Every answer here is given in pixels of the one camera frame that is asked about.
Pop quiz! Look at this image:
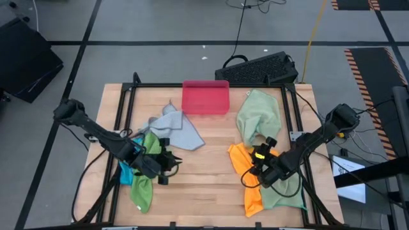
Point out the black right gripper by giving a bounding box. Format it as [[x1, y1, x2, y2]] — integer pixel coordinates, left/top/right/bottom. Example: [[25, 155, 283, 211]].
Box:
[[250, 137, 279, 176]]

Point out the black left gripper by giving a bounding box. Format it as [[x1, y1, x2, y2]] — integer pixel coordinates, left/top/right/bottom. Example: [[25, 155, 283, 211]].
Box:
[[150, 137, 183, 186]]

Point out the grey microfiber towel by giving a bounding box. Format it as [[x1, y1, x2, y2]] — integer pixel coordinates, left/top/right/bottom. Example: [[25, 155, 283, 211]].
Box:
[[137, 101, 206, 151]]

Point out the pale green microfiber towel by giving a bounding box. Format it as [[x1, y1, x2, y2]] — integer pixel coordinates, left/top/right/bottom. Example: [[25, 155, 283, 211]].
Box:
[[259, 172, 307, 211], [236, 89, 282, 148]]

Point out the orange microfiber towel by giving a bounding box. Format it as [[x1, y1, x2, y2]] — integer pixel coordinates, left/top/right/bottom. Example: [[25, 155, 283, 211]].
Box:
[[228, 142, 281, 218]]

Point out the bright green microfiber towel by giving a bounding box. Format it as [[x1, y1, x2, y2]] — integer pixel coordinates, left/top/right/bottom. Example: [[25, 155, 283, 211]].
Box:
[[129, 132, 164, 214]]

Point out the blue microfiber towel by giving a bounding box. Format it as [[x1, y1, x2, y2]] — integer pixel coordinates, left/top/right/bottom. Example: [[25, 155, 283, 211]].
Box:
[[119, 136, 144, 186]]

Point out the red plastic bin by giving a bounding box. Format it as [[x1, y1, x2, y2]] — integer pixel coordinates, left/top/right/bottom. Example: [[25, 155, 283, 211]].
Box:
[[181, 79, 231, 116]]

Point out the black perforated computer case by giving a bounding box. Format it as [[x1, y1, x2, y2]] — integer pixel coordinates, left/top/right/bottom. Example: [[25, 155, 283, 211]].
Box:
[[214, 50, 300, 86]]

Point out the laptop with white screen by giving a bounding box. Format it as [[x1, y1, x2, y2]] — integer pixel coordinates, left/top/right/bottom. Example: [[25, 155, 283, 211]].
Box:
[[332, 155, 367, 204]]

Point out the black metal stand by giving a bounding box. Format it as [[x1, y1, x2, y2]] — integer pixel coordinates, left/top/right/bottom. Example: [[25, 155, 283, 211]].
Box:
[[334, 85, 409, 230]]

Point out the black striped floor mat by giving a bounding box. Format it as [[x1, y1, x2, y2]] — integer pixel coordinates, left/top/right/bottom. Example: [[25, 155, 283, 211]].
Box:
[[331, 0, 409, 12], [344, 47, 409, 160]]

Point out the large black box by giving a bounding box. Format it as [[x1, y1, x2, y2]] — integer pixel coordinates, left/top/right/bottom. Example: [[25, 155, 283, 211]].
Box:
[[0, 17, 65, 104]]

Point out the black hanging cable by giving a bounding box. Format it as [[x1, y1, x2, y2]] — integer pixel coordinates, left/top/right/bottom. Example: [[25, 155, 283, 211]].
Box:
[[222, 0, 287, 68]]

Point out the thick yellow hanging cable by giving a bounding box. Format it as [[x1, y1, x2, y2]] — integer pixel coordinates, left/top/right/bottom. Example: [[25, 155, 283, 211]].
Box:
[[301, 0, 328, 83]]

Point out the white floor cable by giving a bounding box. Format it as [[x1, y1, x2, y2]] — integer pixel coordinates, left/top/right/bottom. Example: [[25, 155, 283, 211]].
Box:
[[31, 0, 40, 33]]

